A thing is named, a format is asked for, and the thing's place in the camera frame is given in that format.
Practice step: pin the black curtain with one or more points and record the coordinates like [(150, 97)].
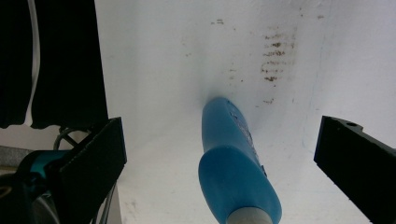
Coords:
[(68, 62)]

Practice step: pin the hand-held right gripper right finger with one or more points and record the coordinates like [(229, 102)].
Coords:
[(361, 161)]

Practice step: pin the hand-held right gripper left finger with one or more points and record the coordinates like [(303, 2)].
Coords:
[(90, 174)]

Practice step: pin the blue bottle with white cap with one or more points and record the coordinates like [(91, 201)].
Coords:
[(230, 174)]

